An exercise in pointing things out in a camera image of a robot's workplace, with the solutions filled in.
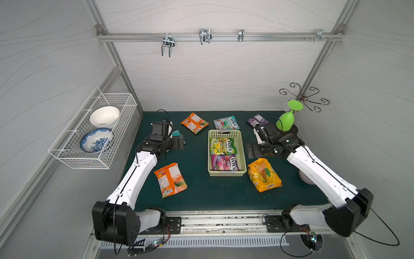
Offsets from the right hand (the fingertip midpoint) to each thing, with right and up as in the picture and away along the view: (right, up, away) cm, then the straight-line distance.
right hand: (257, 148), depth 78 cm
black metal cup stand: (+40, +32, +30) cm, 60 cm away
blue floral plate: (-70, +5, -13) cm, 71 cm away
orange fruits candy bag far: (-34, +13, +35) cm, 51 cm away
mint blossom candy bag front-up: (-9, +13, +34) cm, 38 cm away
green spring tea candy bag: (-15, -2, +22) cm, 27 cm away
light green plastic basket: (-6, +5, +24) cm, 25 cm away
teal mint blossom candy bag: (-46, +6, +30) cm, 56 cm away
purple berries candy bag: (-15, -10, +13) cm, 22 cm away
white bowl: (-71, +15, -6) cm, 73 cm away
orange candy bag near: (-45, -19, +8) cm, 50 cm away
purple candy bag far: (+11, +16, +37) cm, 42 cm away
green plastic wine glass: (+17, +13, +6) cm, 22 cm away
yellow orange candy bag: (+6, -16, +8) cm, 19 cm away
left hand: (-41, +4, +4) cm, 42 cm away
